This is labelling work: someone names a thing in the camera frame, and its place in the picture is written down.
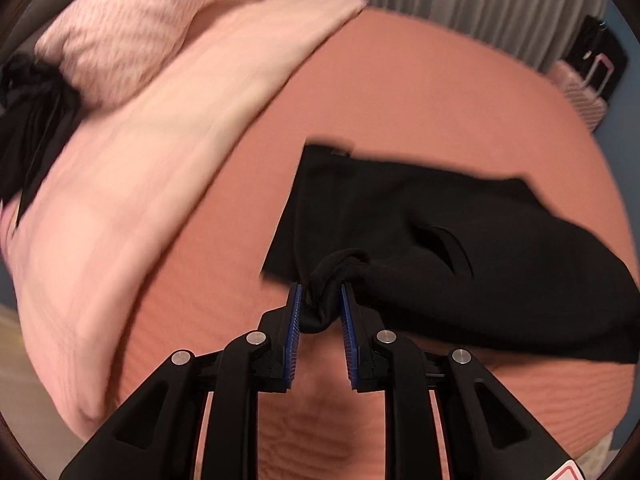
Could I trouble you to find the light pink blanket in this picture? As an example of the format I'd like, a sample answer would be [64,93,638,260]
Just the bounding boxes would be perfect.
[1,0,367,439]

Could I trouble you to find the orange quilted bedspread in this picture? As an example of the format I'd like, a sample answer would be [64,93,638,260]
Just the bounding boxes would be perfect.
[110,8,638,479]

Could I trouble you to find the pink dotted pillow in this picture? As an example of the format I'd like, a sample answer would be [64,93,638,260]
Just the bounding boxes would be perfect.
[35,0,252,108]

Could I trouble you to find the black clothing pile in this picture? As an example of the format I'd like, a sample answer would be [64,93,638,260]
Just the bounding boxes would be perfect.
[1,53,85,217]

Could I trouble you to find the black pants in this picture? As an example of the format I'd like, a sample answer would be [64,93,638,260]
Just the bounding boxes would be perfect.
[262,144,639,364]

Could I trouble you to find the pink suitcase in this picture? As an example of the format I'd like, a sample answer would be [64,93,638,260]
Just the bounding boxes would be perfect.
[547,53,615,133]

